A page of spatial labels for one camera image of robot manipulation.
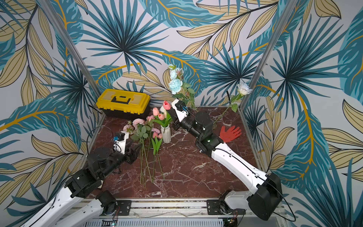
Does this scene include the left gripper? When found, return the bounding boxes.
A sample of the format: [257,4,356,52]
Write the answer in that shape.
[100,139,143,179]

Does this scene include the pink peony spray stem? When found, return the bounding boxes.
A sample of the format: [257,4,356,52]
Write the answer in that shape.
[131,119,153,187]

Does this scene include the pink tulip stem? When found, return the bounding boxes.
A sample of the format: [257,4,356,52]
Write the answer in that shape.
[151,131,158,183]
[156,133,164,178]
[161,101,172,127]

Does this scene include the pink carnation flower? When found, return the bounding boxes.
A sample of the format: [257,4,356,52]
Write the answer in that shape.
[152,128,161,134]

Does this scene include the magenta rose stem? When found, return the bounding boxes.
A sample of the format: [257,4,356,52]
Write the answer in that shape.
[146,115,155,122]

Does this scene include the light pink peony bunch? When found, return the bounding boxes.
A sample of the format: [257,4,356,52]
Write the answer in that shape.
[123,124,134,135]

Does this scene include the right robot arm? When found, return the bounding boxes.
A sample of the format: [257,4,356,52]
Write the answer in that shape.
[169,110,283,221]

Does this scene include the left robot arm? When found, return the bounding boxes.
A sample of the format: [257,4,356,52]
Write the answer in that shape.
[24,145,140,227]

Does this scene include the white ribbed vase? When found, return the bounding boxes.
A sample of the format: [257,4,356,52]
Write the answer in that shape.
[161,126,172,143]

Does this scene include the tulip bouquet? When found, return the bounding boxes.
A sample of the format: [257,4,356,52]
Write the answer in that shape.
[152,107,172,128]

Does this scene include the tall pink white flower spray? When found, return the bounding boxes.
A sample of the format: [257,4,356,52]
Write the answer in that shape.
[168,64,197,111]

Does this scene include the red glove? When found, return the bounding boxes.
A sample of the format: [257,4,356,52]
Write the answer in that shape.
[219,126,242,143]

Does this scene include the yellow black toolbox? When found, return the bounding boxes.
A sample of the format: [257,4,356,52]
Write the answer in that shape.
[96,89,151,121]

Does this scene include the white rose stem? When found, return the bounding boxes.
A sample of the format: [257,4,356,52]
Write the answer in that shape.
[213,81,253,126]

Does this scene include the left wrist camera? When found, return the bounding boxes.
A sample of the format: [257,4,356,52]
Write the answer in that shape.
[113,131,130,155]

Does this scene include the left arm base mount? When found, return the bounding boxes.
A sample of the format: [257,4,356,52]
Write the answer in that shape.
[100,200,132,216]

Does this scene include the aluminium front rail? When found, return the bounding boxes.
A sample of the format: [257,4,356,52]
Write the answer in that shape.
[45,198,254,222]

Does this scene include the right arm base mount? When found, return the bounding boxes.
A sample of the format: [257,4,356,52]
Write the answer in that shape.
[207,200,246,215]

